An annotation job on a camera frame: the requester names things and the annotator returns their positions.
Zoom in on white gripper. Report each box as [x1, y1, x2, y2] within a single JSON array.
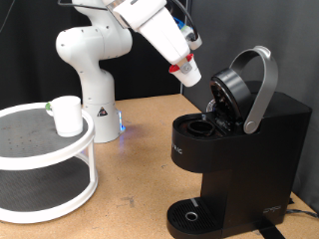
[[129, 5, 194, 75]]

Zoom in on white coffee pod red foil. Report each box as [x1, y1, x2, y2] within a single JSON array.
[[168, 53, 202, 89]]

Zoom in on black Keurig coffee machine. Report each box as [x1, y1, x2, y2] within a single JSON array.
[[165, 45, 313, 239]]

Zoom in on white mug green-taped handle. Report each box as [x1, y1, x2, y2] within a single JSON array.
[[45, 95, 84, 138]]

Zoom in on grey partition panel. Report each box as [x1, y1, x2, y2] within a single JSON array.
[[180, 0, 319, 213]]

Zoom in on black curtain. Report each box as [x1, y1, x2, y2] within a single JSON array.
[[0, 0, 187, 111]]

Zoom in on white two-tier turntable shelf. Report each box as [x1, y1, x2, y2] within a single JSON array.
[[0, 102, 100, 224]]

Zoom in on black tape strip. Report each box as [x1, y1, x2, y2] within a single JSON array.
[[253, 220, 287, 239]]

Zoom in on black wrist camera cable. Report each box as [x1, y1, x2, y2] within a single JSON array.
[[165, 0, 200, 41]]

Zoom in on braided grey power cable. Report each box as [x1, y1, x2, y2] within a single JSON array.
[[285, 208, 319, 220]]

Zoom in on thin dark hanging wire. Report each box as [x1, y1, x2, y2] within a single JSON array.
[[0, 0, 17, 34]]

